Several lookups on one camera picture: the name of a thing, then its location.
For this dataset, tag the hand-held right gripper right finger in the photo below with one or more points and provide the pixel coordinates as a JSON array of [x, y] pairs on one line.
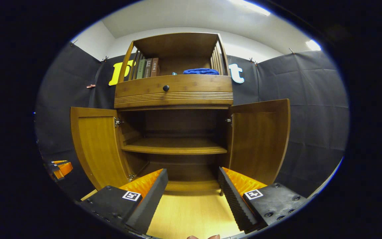
[[235, 202]]

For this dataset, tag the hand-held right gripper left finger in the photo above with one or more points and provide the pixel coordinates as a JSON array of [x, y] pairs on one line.
[[151, 202]]

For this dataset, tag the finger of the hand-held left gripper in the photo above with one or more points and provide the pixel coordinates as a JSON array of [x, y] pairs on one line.
[[65, 168], [58, 162]]

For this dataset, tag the wooden shoe cabinet door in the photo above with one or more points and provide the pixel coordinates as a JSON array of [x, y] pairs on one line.
[[95, 149], [260, 142]]

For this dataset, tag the wooden double-door shoe cabinet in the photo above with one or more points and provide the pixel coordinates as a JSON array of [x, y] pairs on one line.
[[177, 44]]

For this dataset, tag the metal door hinge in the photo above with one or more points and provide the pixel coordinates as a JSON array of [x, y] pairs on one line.
[[131, 177], [229, 120], [118, 121]]

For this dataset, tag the wooden inner shelf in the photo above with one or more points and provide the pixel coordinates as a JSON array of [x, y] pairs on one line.
[[174, 146]]

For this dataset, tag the black backdrop cloth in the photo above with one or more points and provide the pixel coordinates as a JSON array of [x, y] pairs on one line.
[[310, 116]]

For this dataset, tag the black round drawer knob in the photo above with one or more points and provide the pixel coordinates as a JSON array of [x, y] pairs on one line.
[[166, 88]]

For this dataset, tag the ridged wooden drawer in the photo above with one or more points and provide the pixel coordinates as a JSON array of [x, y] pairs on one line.
[[197, 87]]

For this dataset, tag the green book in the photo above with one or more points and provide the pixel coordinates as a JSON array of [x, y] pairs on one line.
[[141, 69]]

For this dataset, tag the dark brown book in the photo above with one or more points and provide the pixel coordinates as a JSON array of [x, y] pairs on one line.
[[148, 68]]

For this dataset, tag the blue folded towel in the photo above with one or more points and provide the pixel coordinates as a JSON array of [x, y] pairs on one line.
[[201, 71]]

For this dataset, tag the small ceiling light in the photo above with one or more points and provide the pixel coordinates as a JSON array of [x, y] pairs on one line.
[[313, 45]]

